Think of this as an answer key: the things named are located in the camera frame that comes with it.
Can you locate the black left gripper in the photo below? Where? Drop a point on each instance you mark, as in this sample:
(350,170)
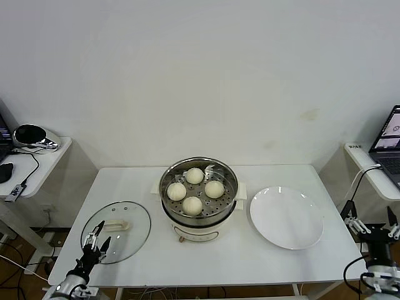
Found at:
(90,257)

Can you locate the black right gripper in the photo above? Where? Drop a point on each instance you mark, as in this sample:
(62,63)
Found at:
(378,240)

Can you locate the round glass lid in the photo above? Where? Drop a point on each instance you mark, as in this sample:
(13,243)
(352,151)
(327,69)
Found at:
(134,237)

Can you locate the white steamed baozi bun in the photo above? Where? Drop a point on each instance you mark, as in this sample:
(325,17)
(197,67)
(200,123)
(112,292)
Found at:
(176,191)
(195,175)
(213,189)
(192,205)

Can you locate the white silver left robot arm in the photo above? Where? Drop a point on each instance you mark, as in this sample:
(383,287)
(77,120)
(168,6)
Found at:
(67,284)

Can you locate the perforated steel steamer basket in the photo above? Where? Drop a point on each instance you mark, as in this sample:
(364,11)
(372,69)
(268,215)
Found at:
(226,200)

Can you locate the white side table with label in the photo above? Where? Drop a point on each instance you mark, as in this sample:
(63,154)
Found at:
(379,187)

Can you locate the large white table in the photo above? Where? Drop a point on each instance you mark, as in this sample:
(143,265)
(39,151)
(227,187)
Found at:
(125,187)

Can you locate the black white label sticker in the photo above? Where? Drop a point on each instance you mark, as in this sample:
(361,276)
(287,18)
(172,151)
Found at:
(355,146)

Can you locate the laptop with bright screen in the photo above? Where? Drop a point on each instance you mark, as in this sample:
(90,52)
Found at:
(389,147)

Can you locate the white side table with headset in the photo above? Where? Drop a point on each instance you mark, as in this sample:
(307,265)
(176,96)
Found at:
(47,168)

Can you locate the round white plate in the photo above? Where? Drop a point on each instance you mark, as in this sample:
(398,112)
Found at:
(281,218)

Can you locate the white electric cooker base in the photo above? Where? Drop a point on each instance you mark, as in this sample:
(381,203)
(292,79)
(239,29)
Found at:
(200,232)

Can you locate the black grey USB hub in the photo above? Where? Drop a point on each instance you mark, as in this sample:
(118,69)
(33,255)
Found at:
(14,192)

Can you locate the black computer mouse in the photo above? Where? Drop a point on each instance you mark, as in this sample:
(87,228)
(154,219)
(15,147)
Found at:
(5,172)

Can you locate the shiny silver black headset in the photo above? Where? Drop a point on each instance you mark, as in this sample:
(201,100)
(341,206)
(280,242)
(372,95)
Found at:
(28,134)

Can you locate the laptop with grey lid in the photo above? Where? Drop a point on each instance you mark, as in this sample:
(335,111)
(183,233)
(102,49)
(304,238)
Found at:
(3,137)

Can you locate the white wall outlet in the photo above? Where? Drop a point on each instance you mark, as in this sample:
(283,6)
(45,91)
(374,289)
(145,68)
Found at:
(47,208)

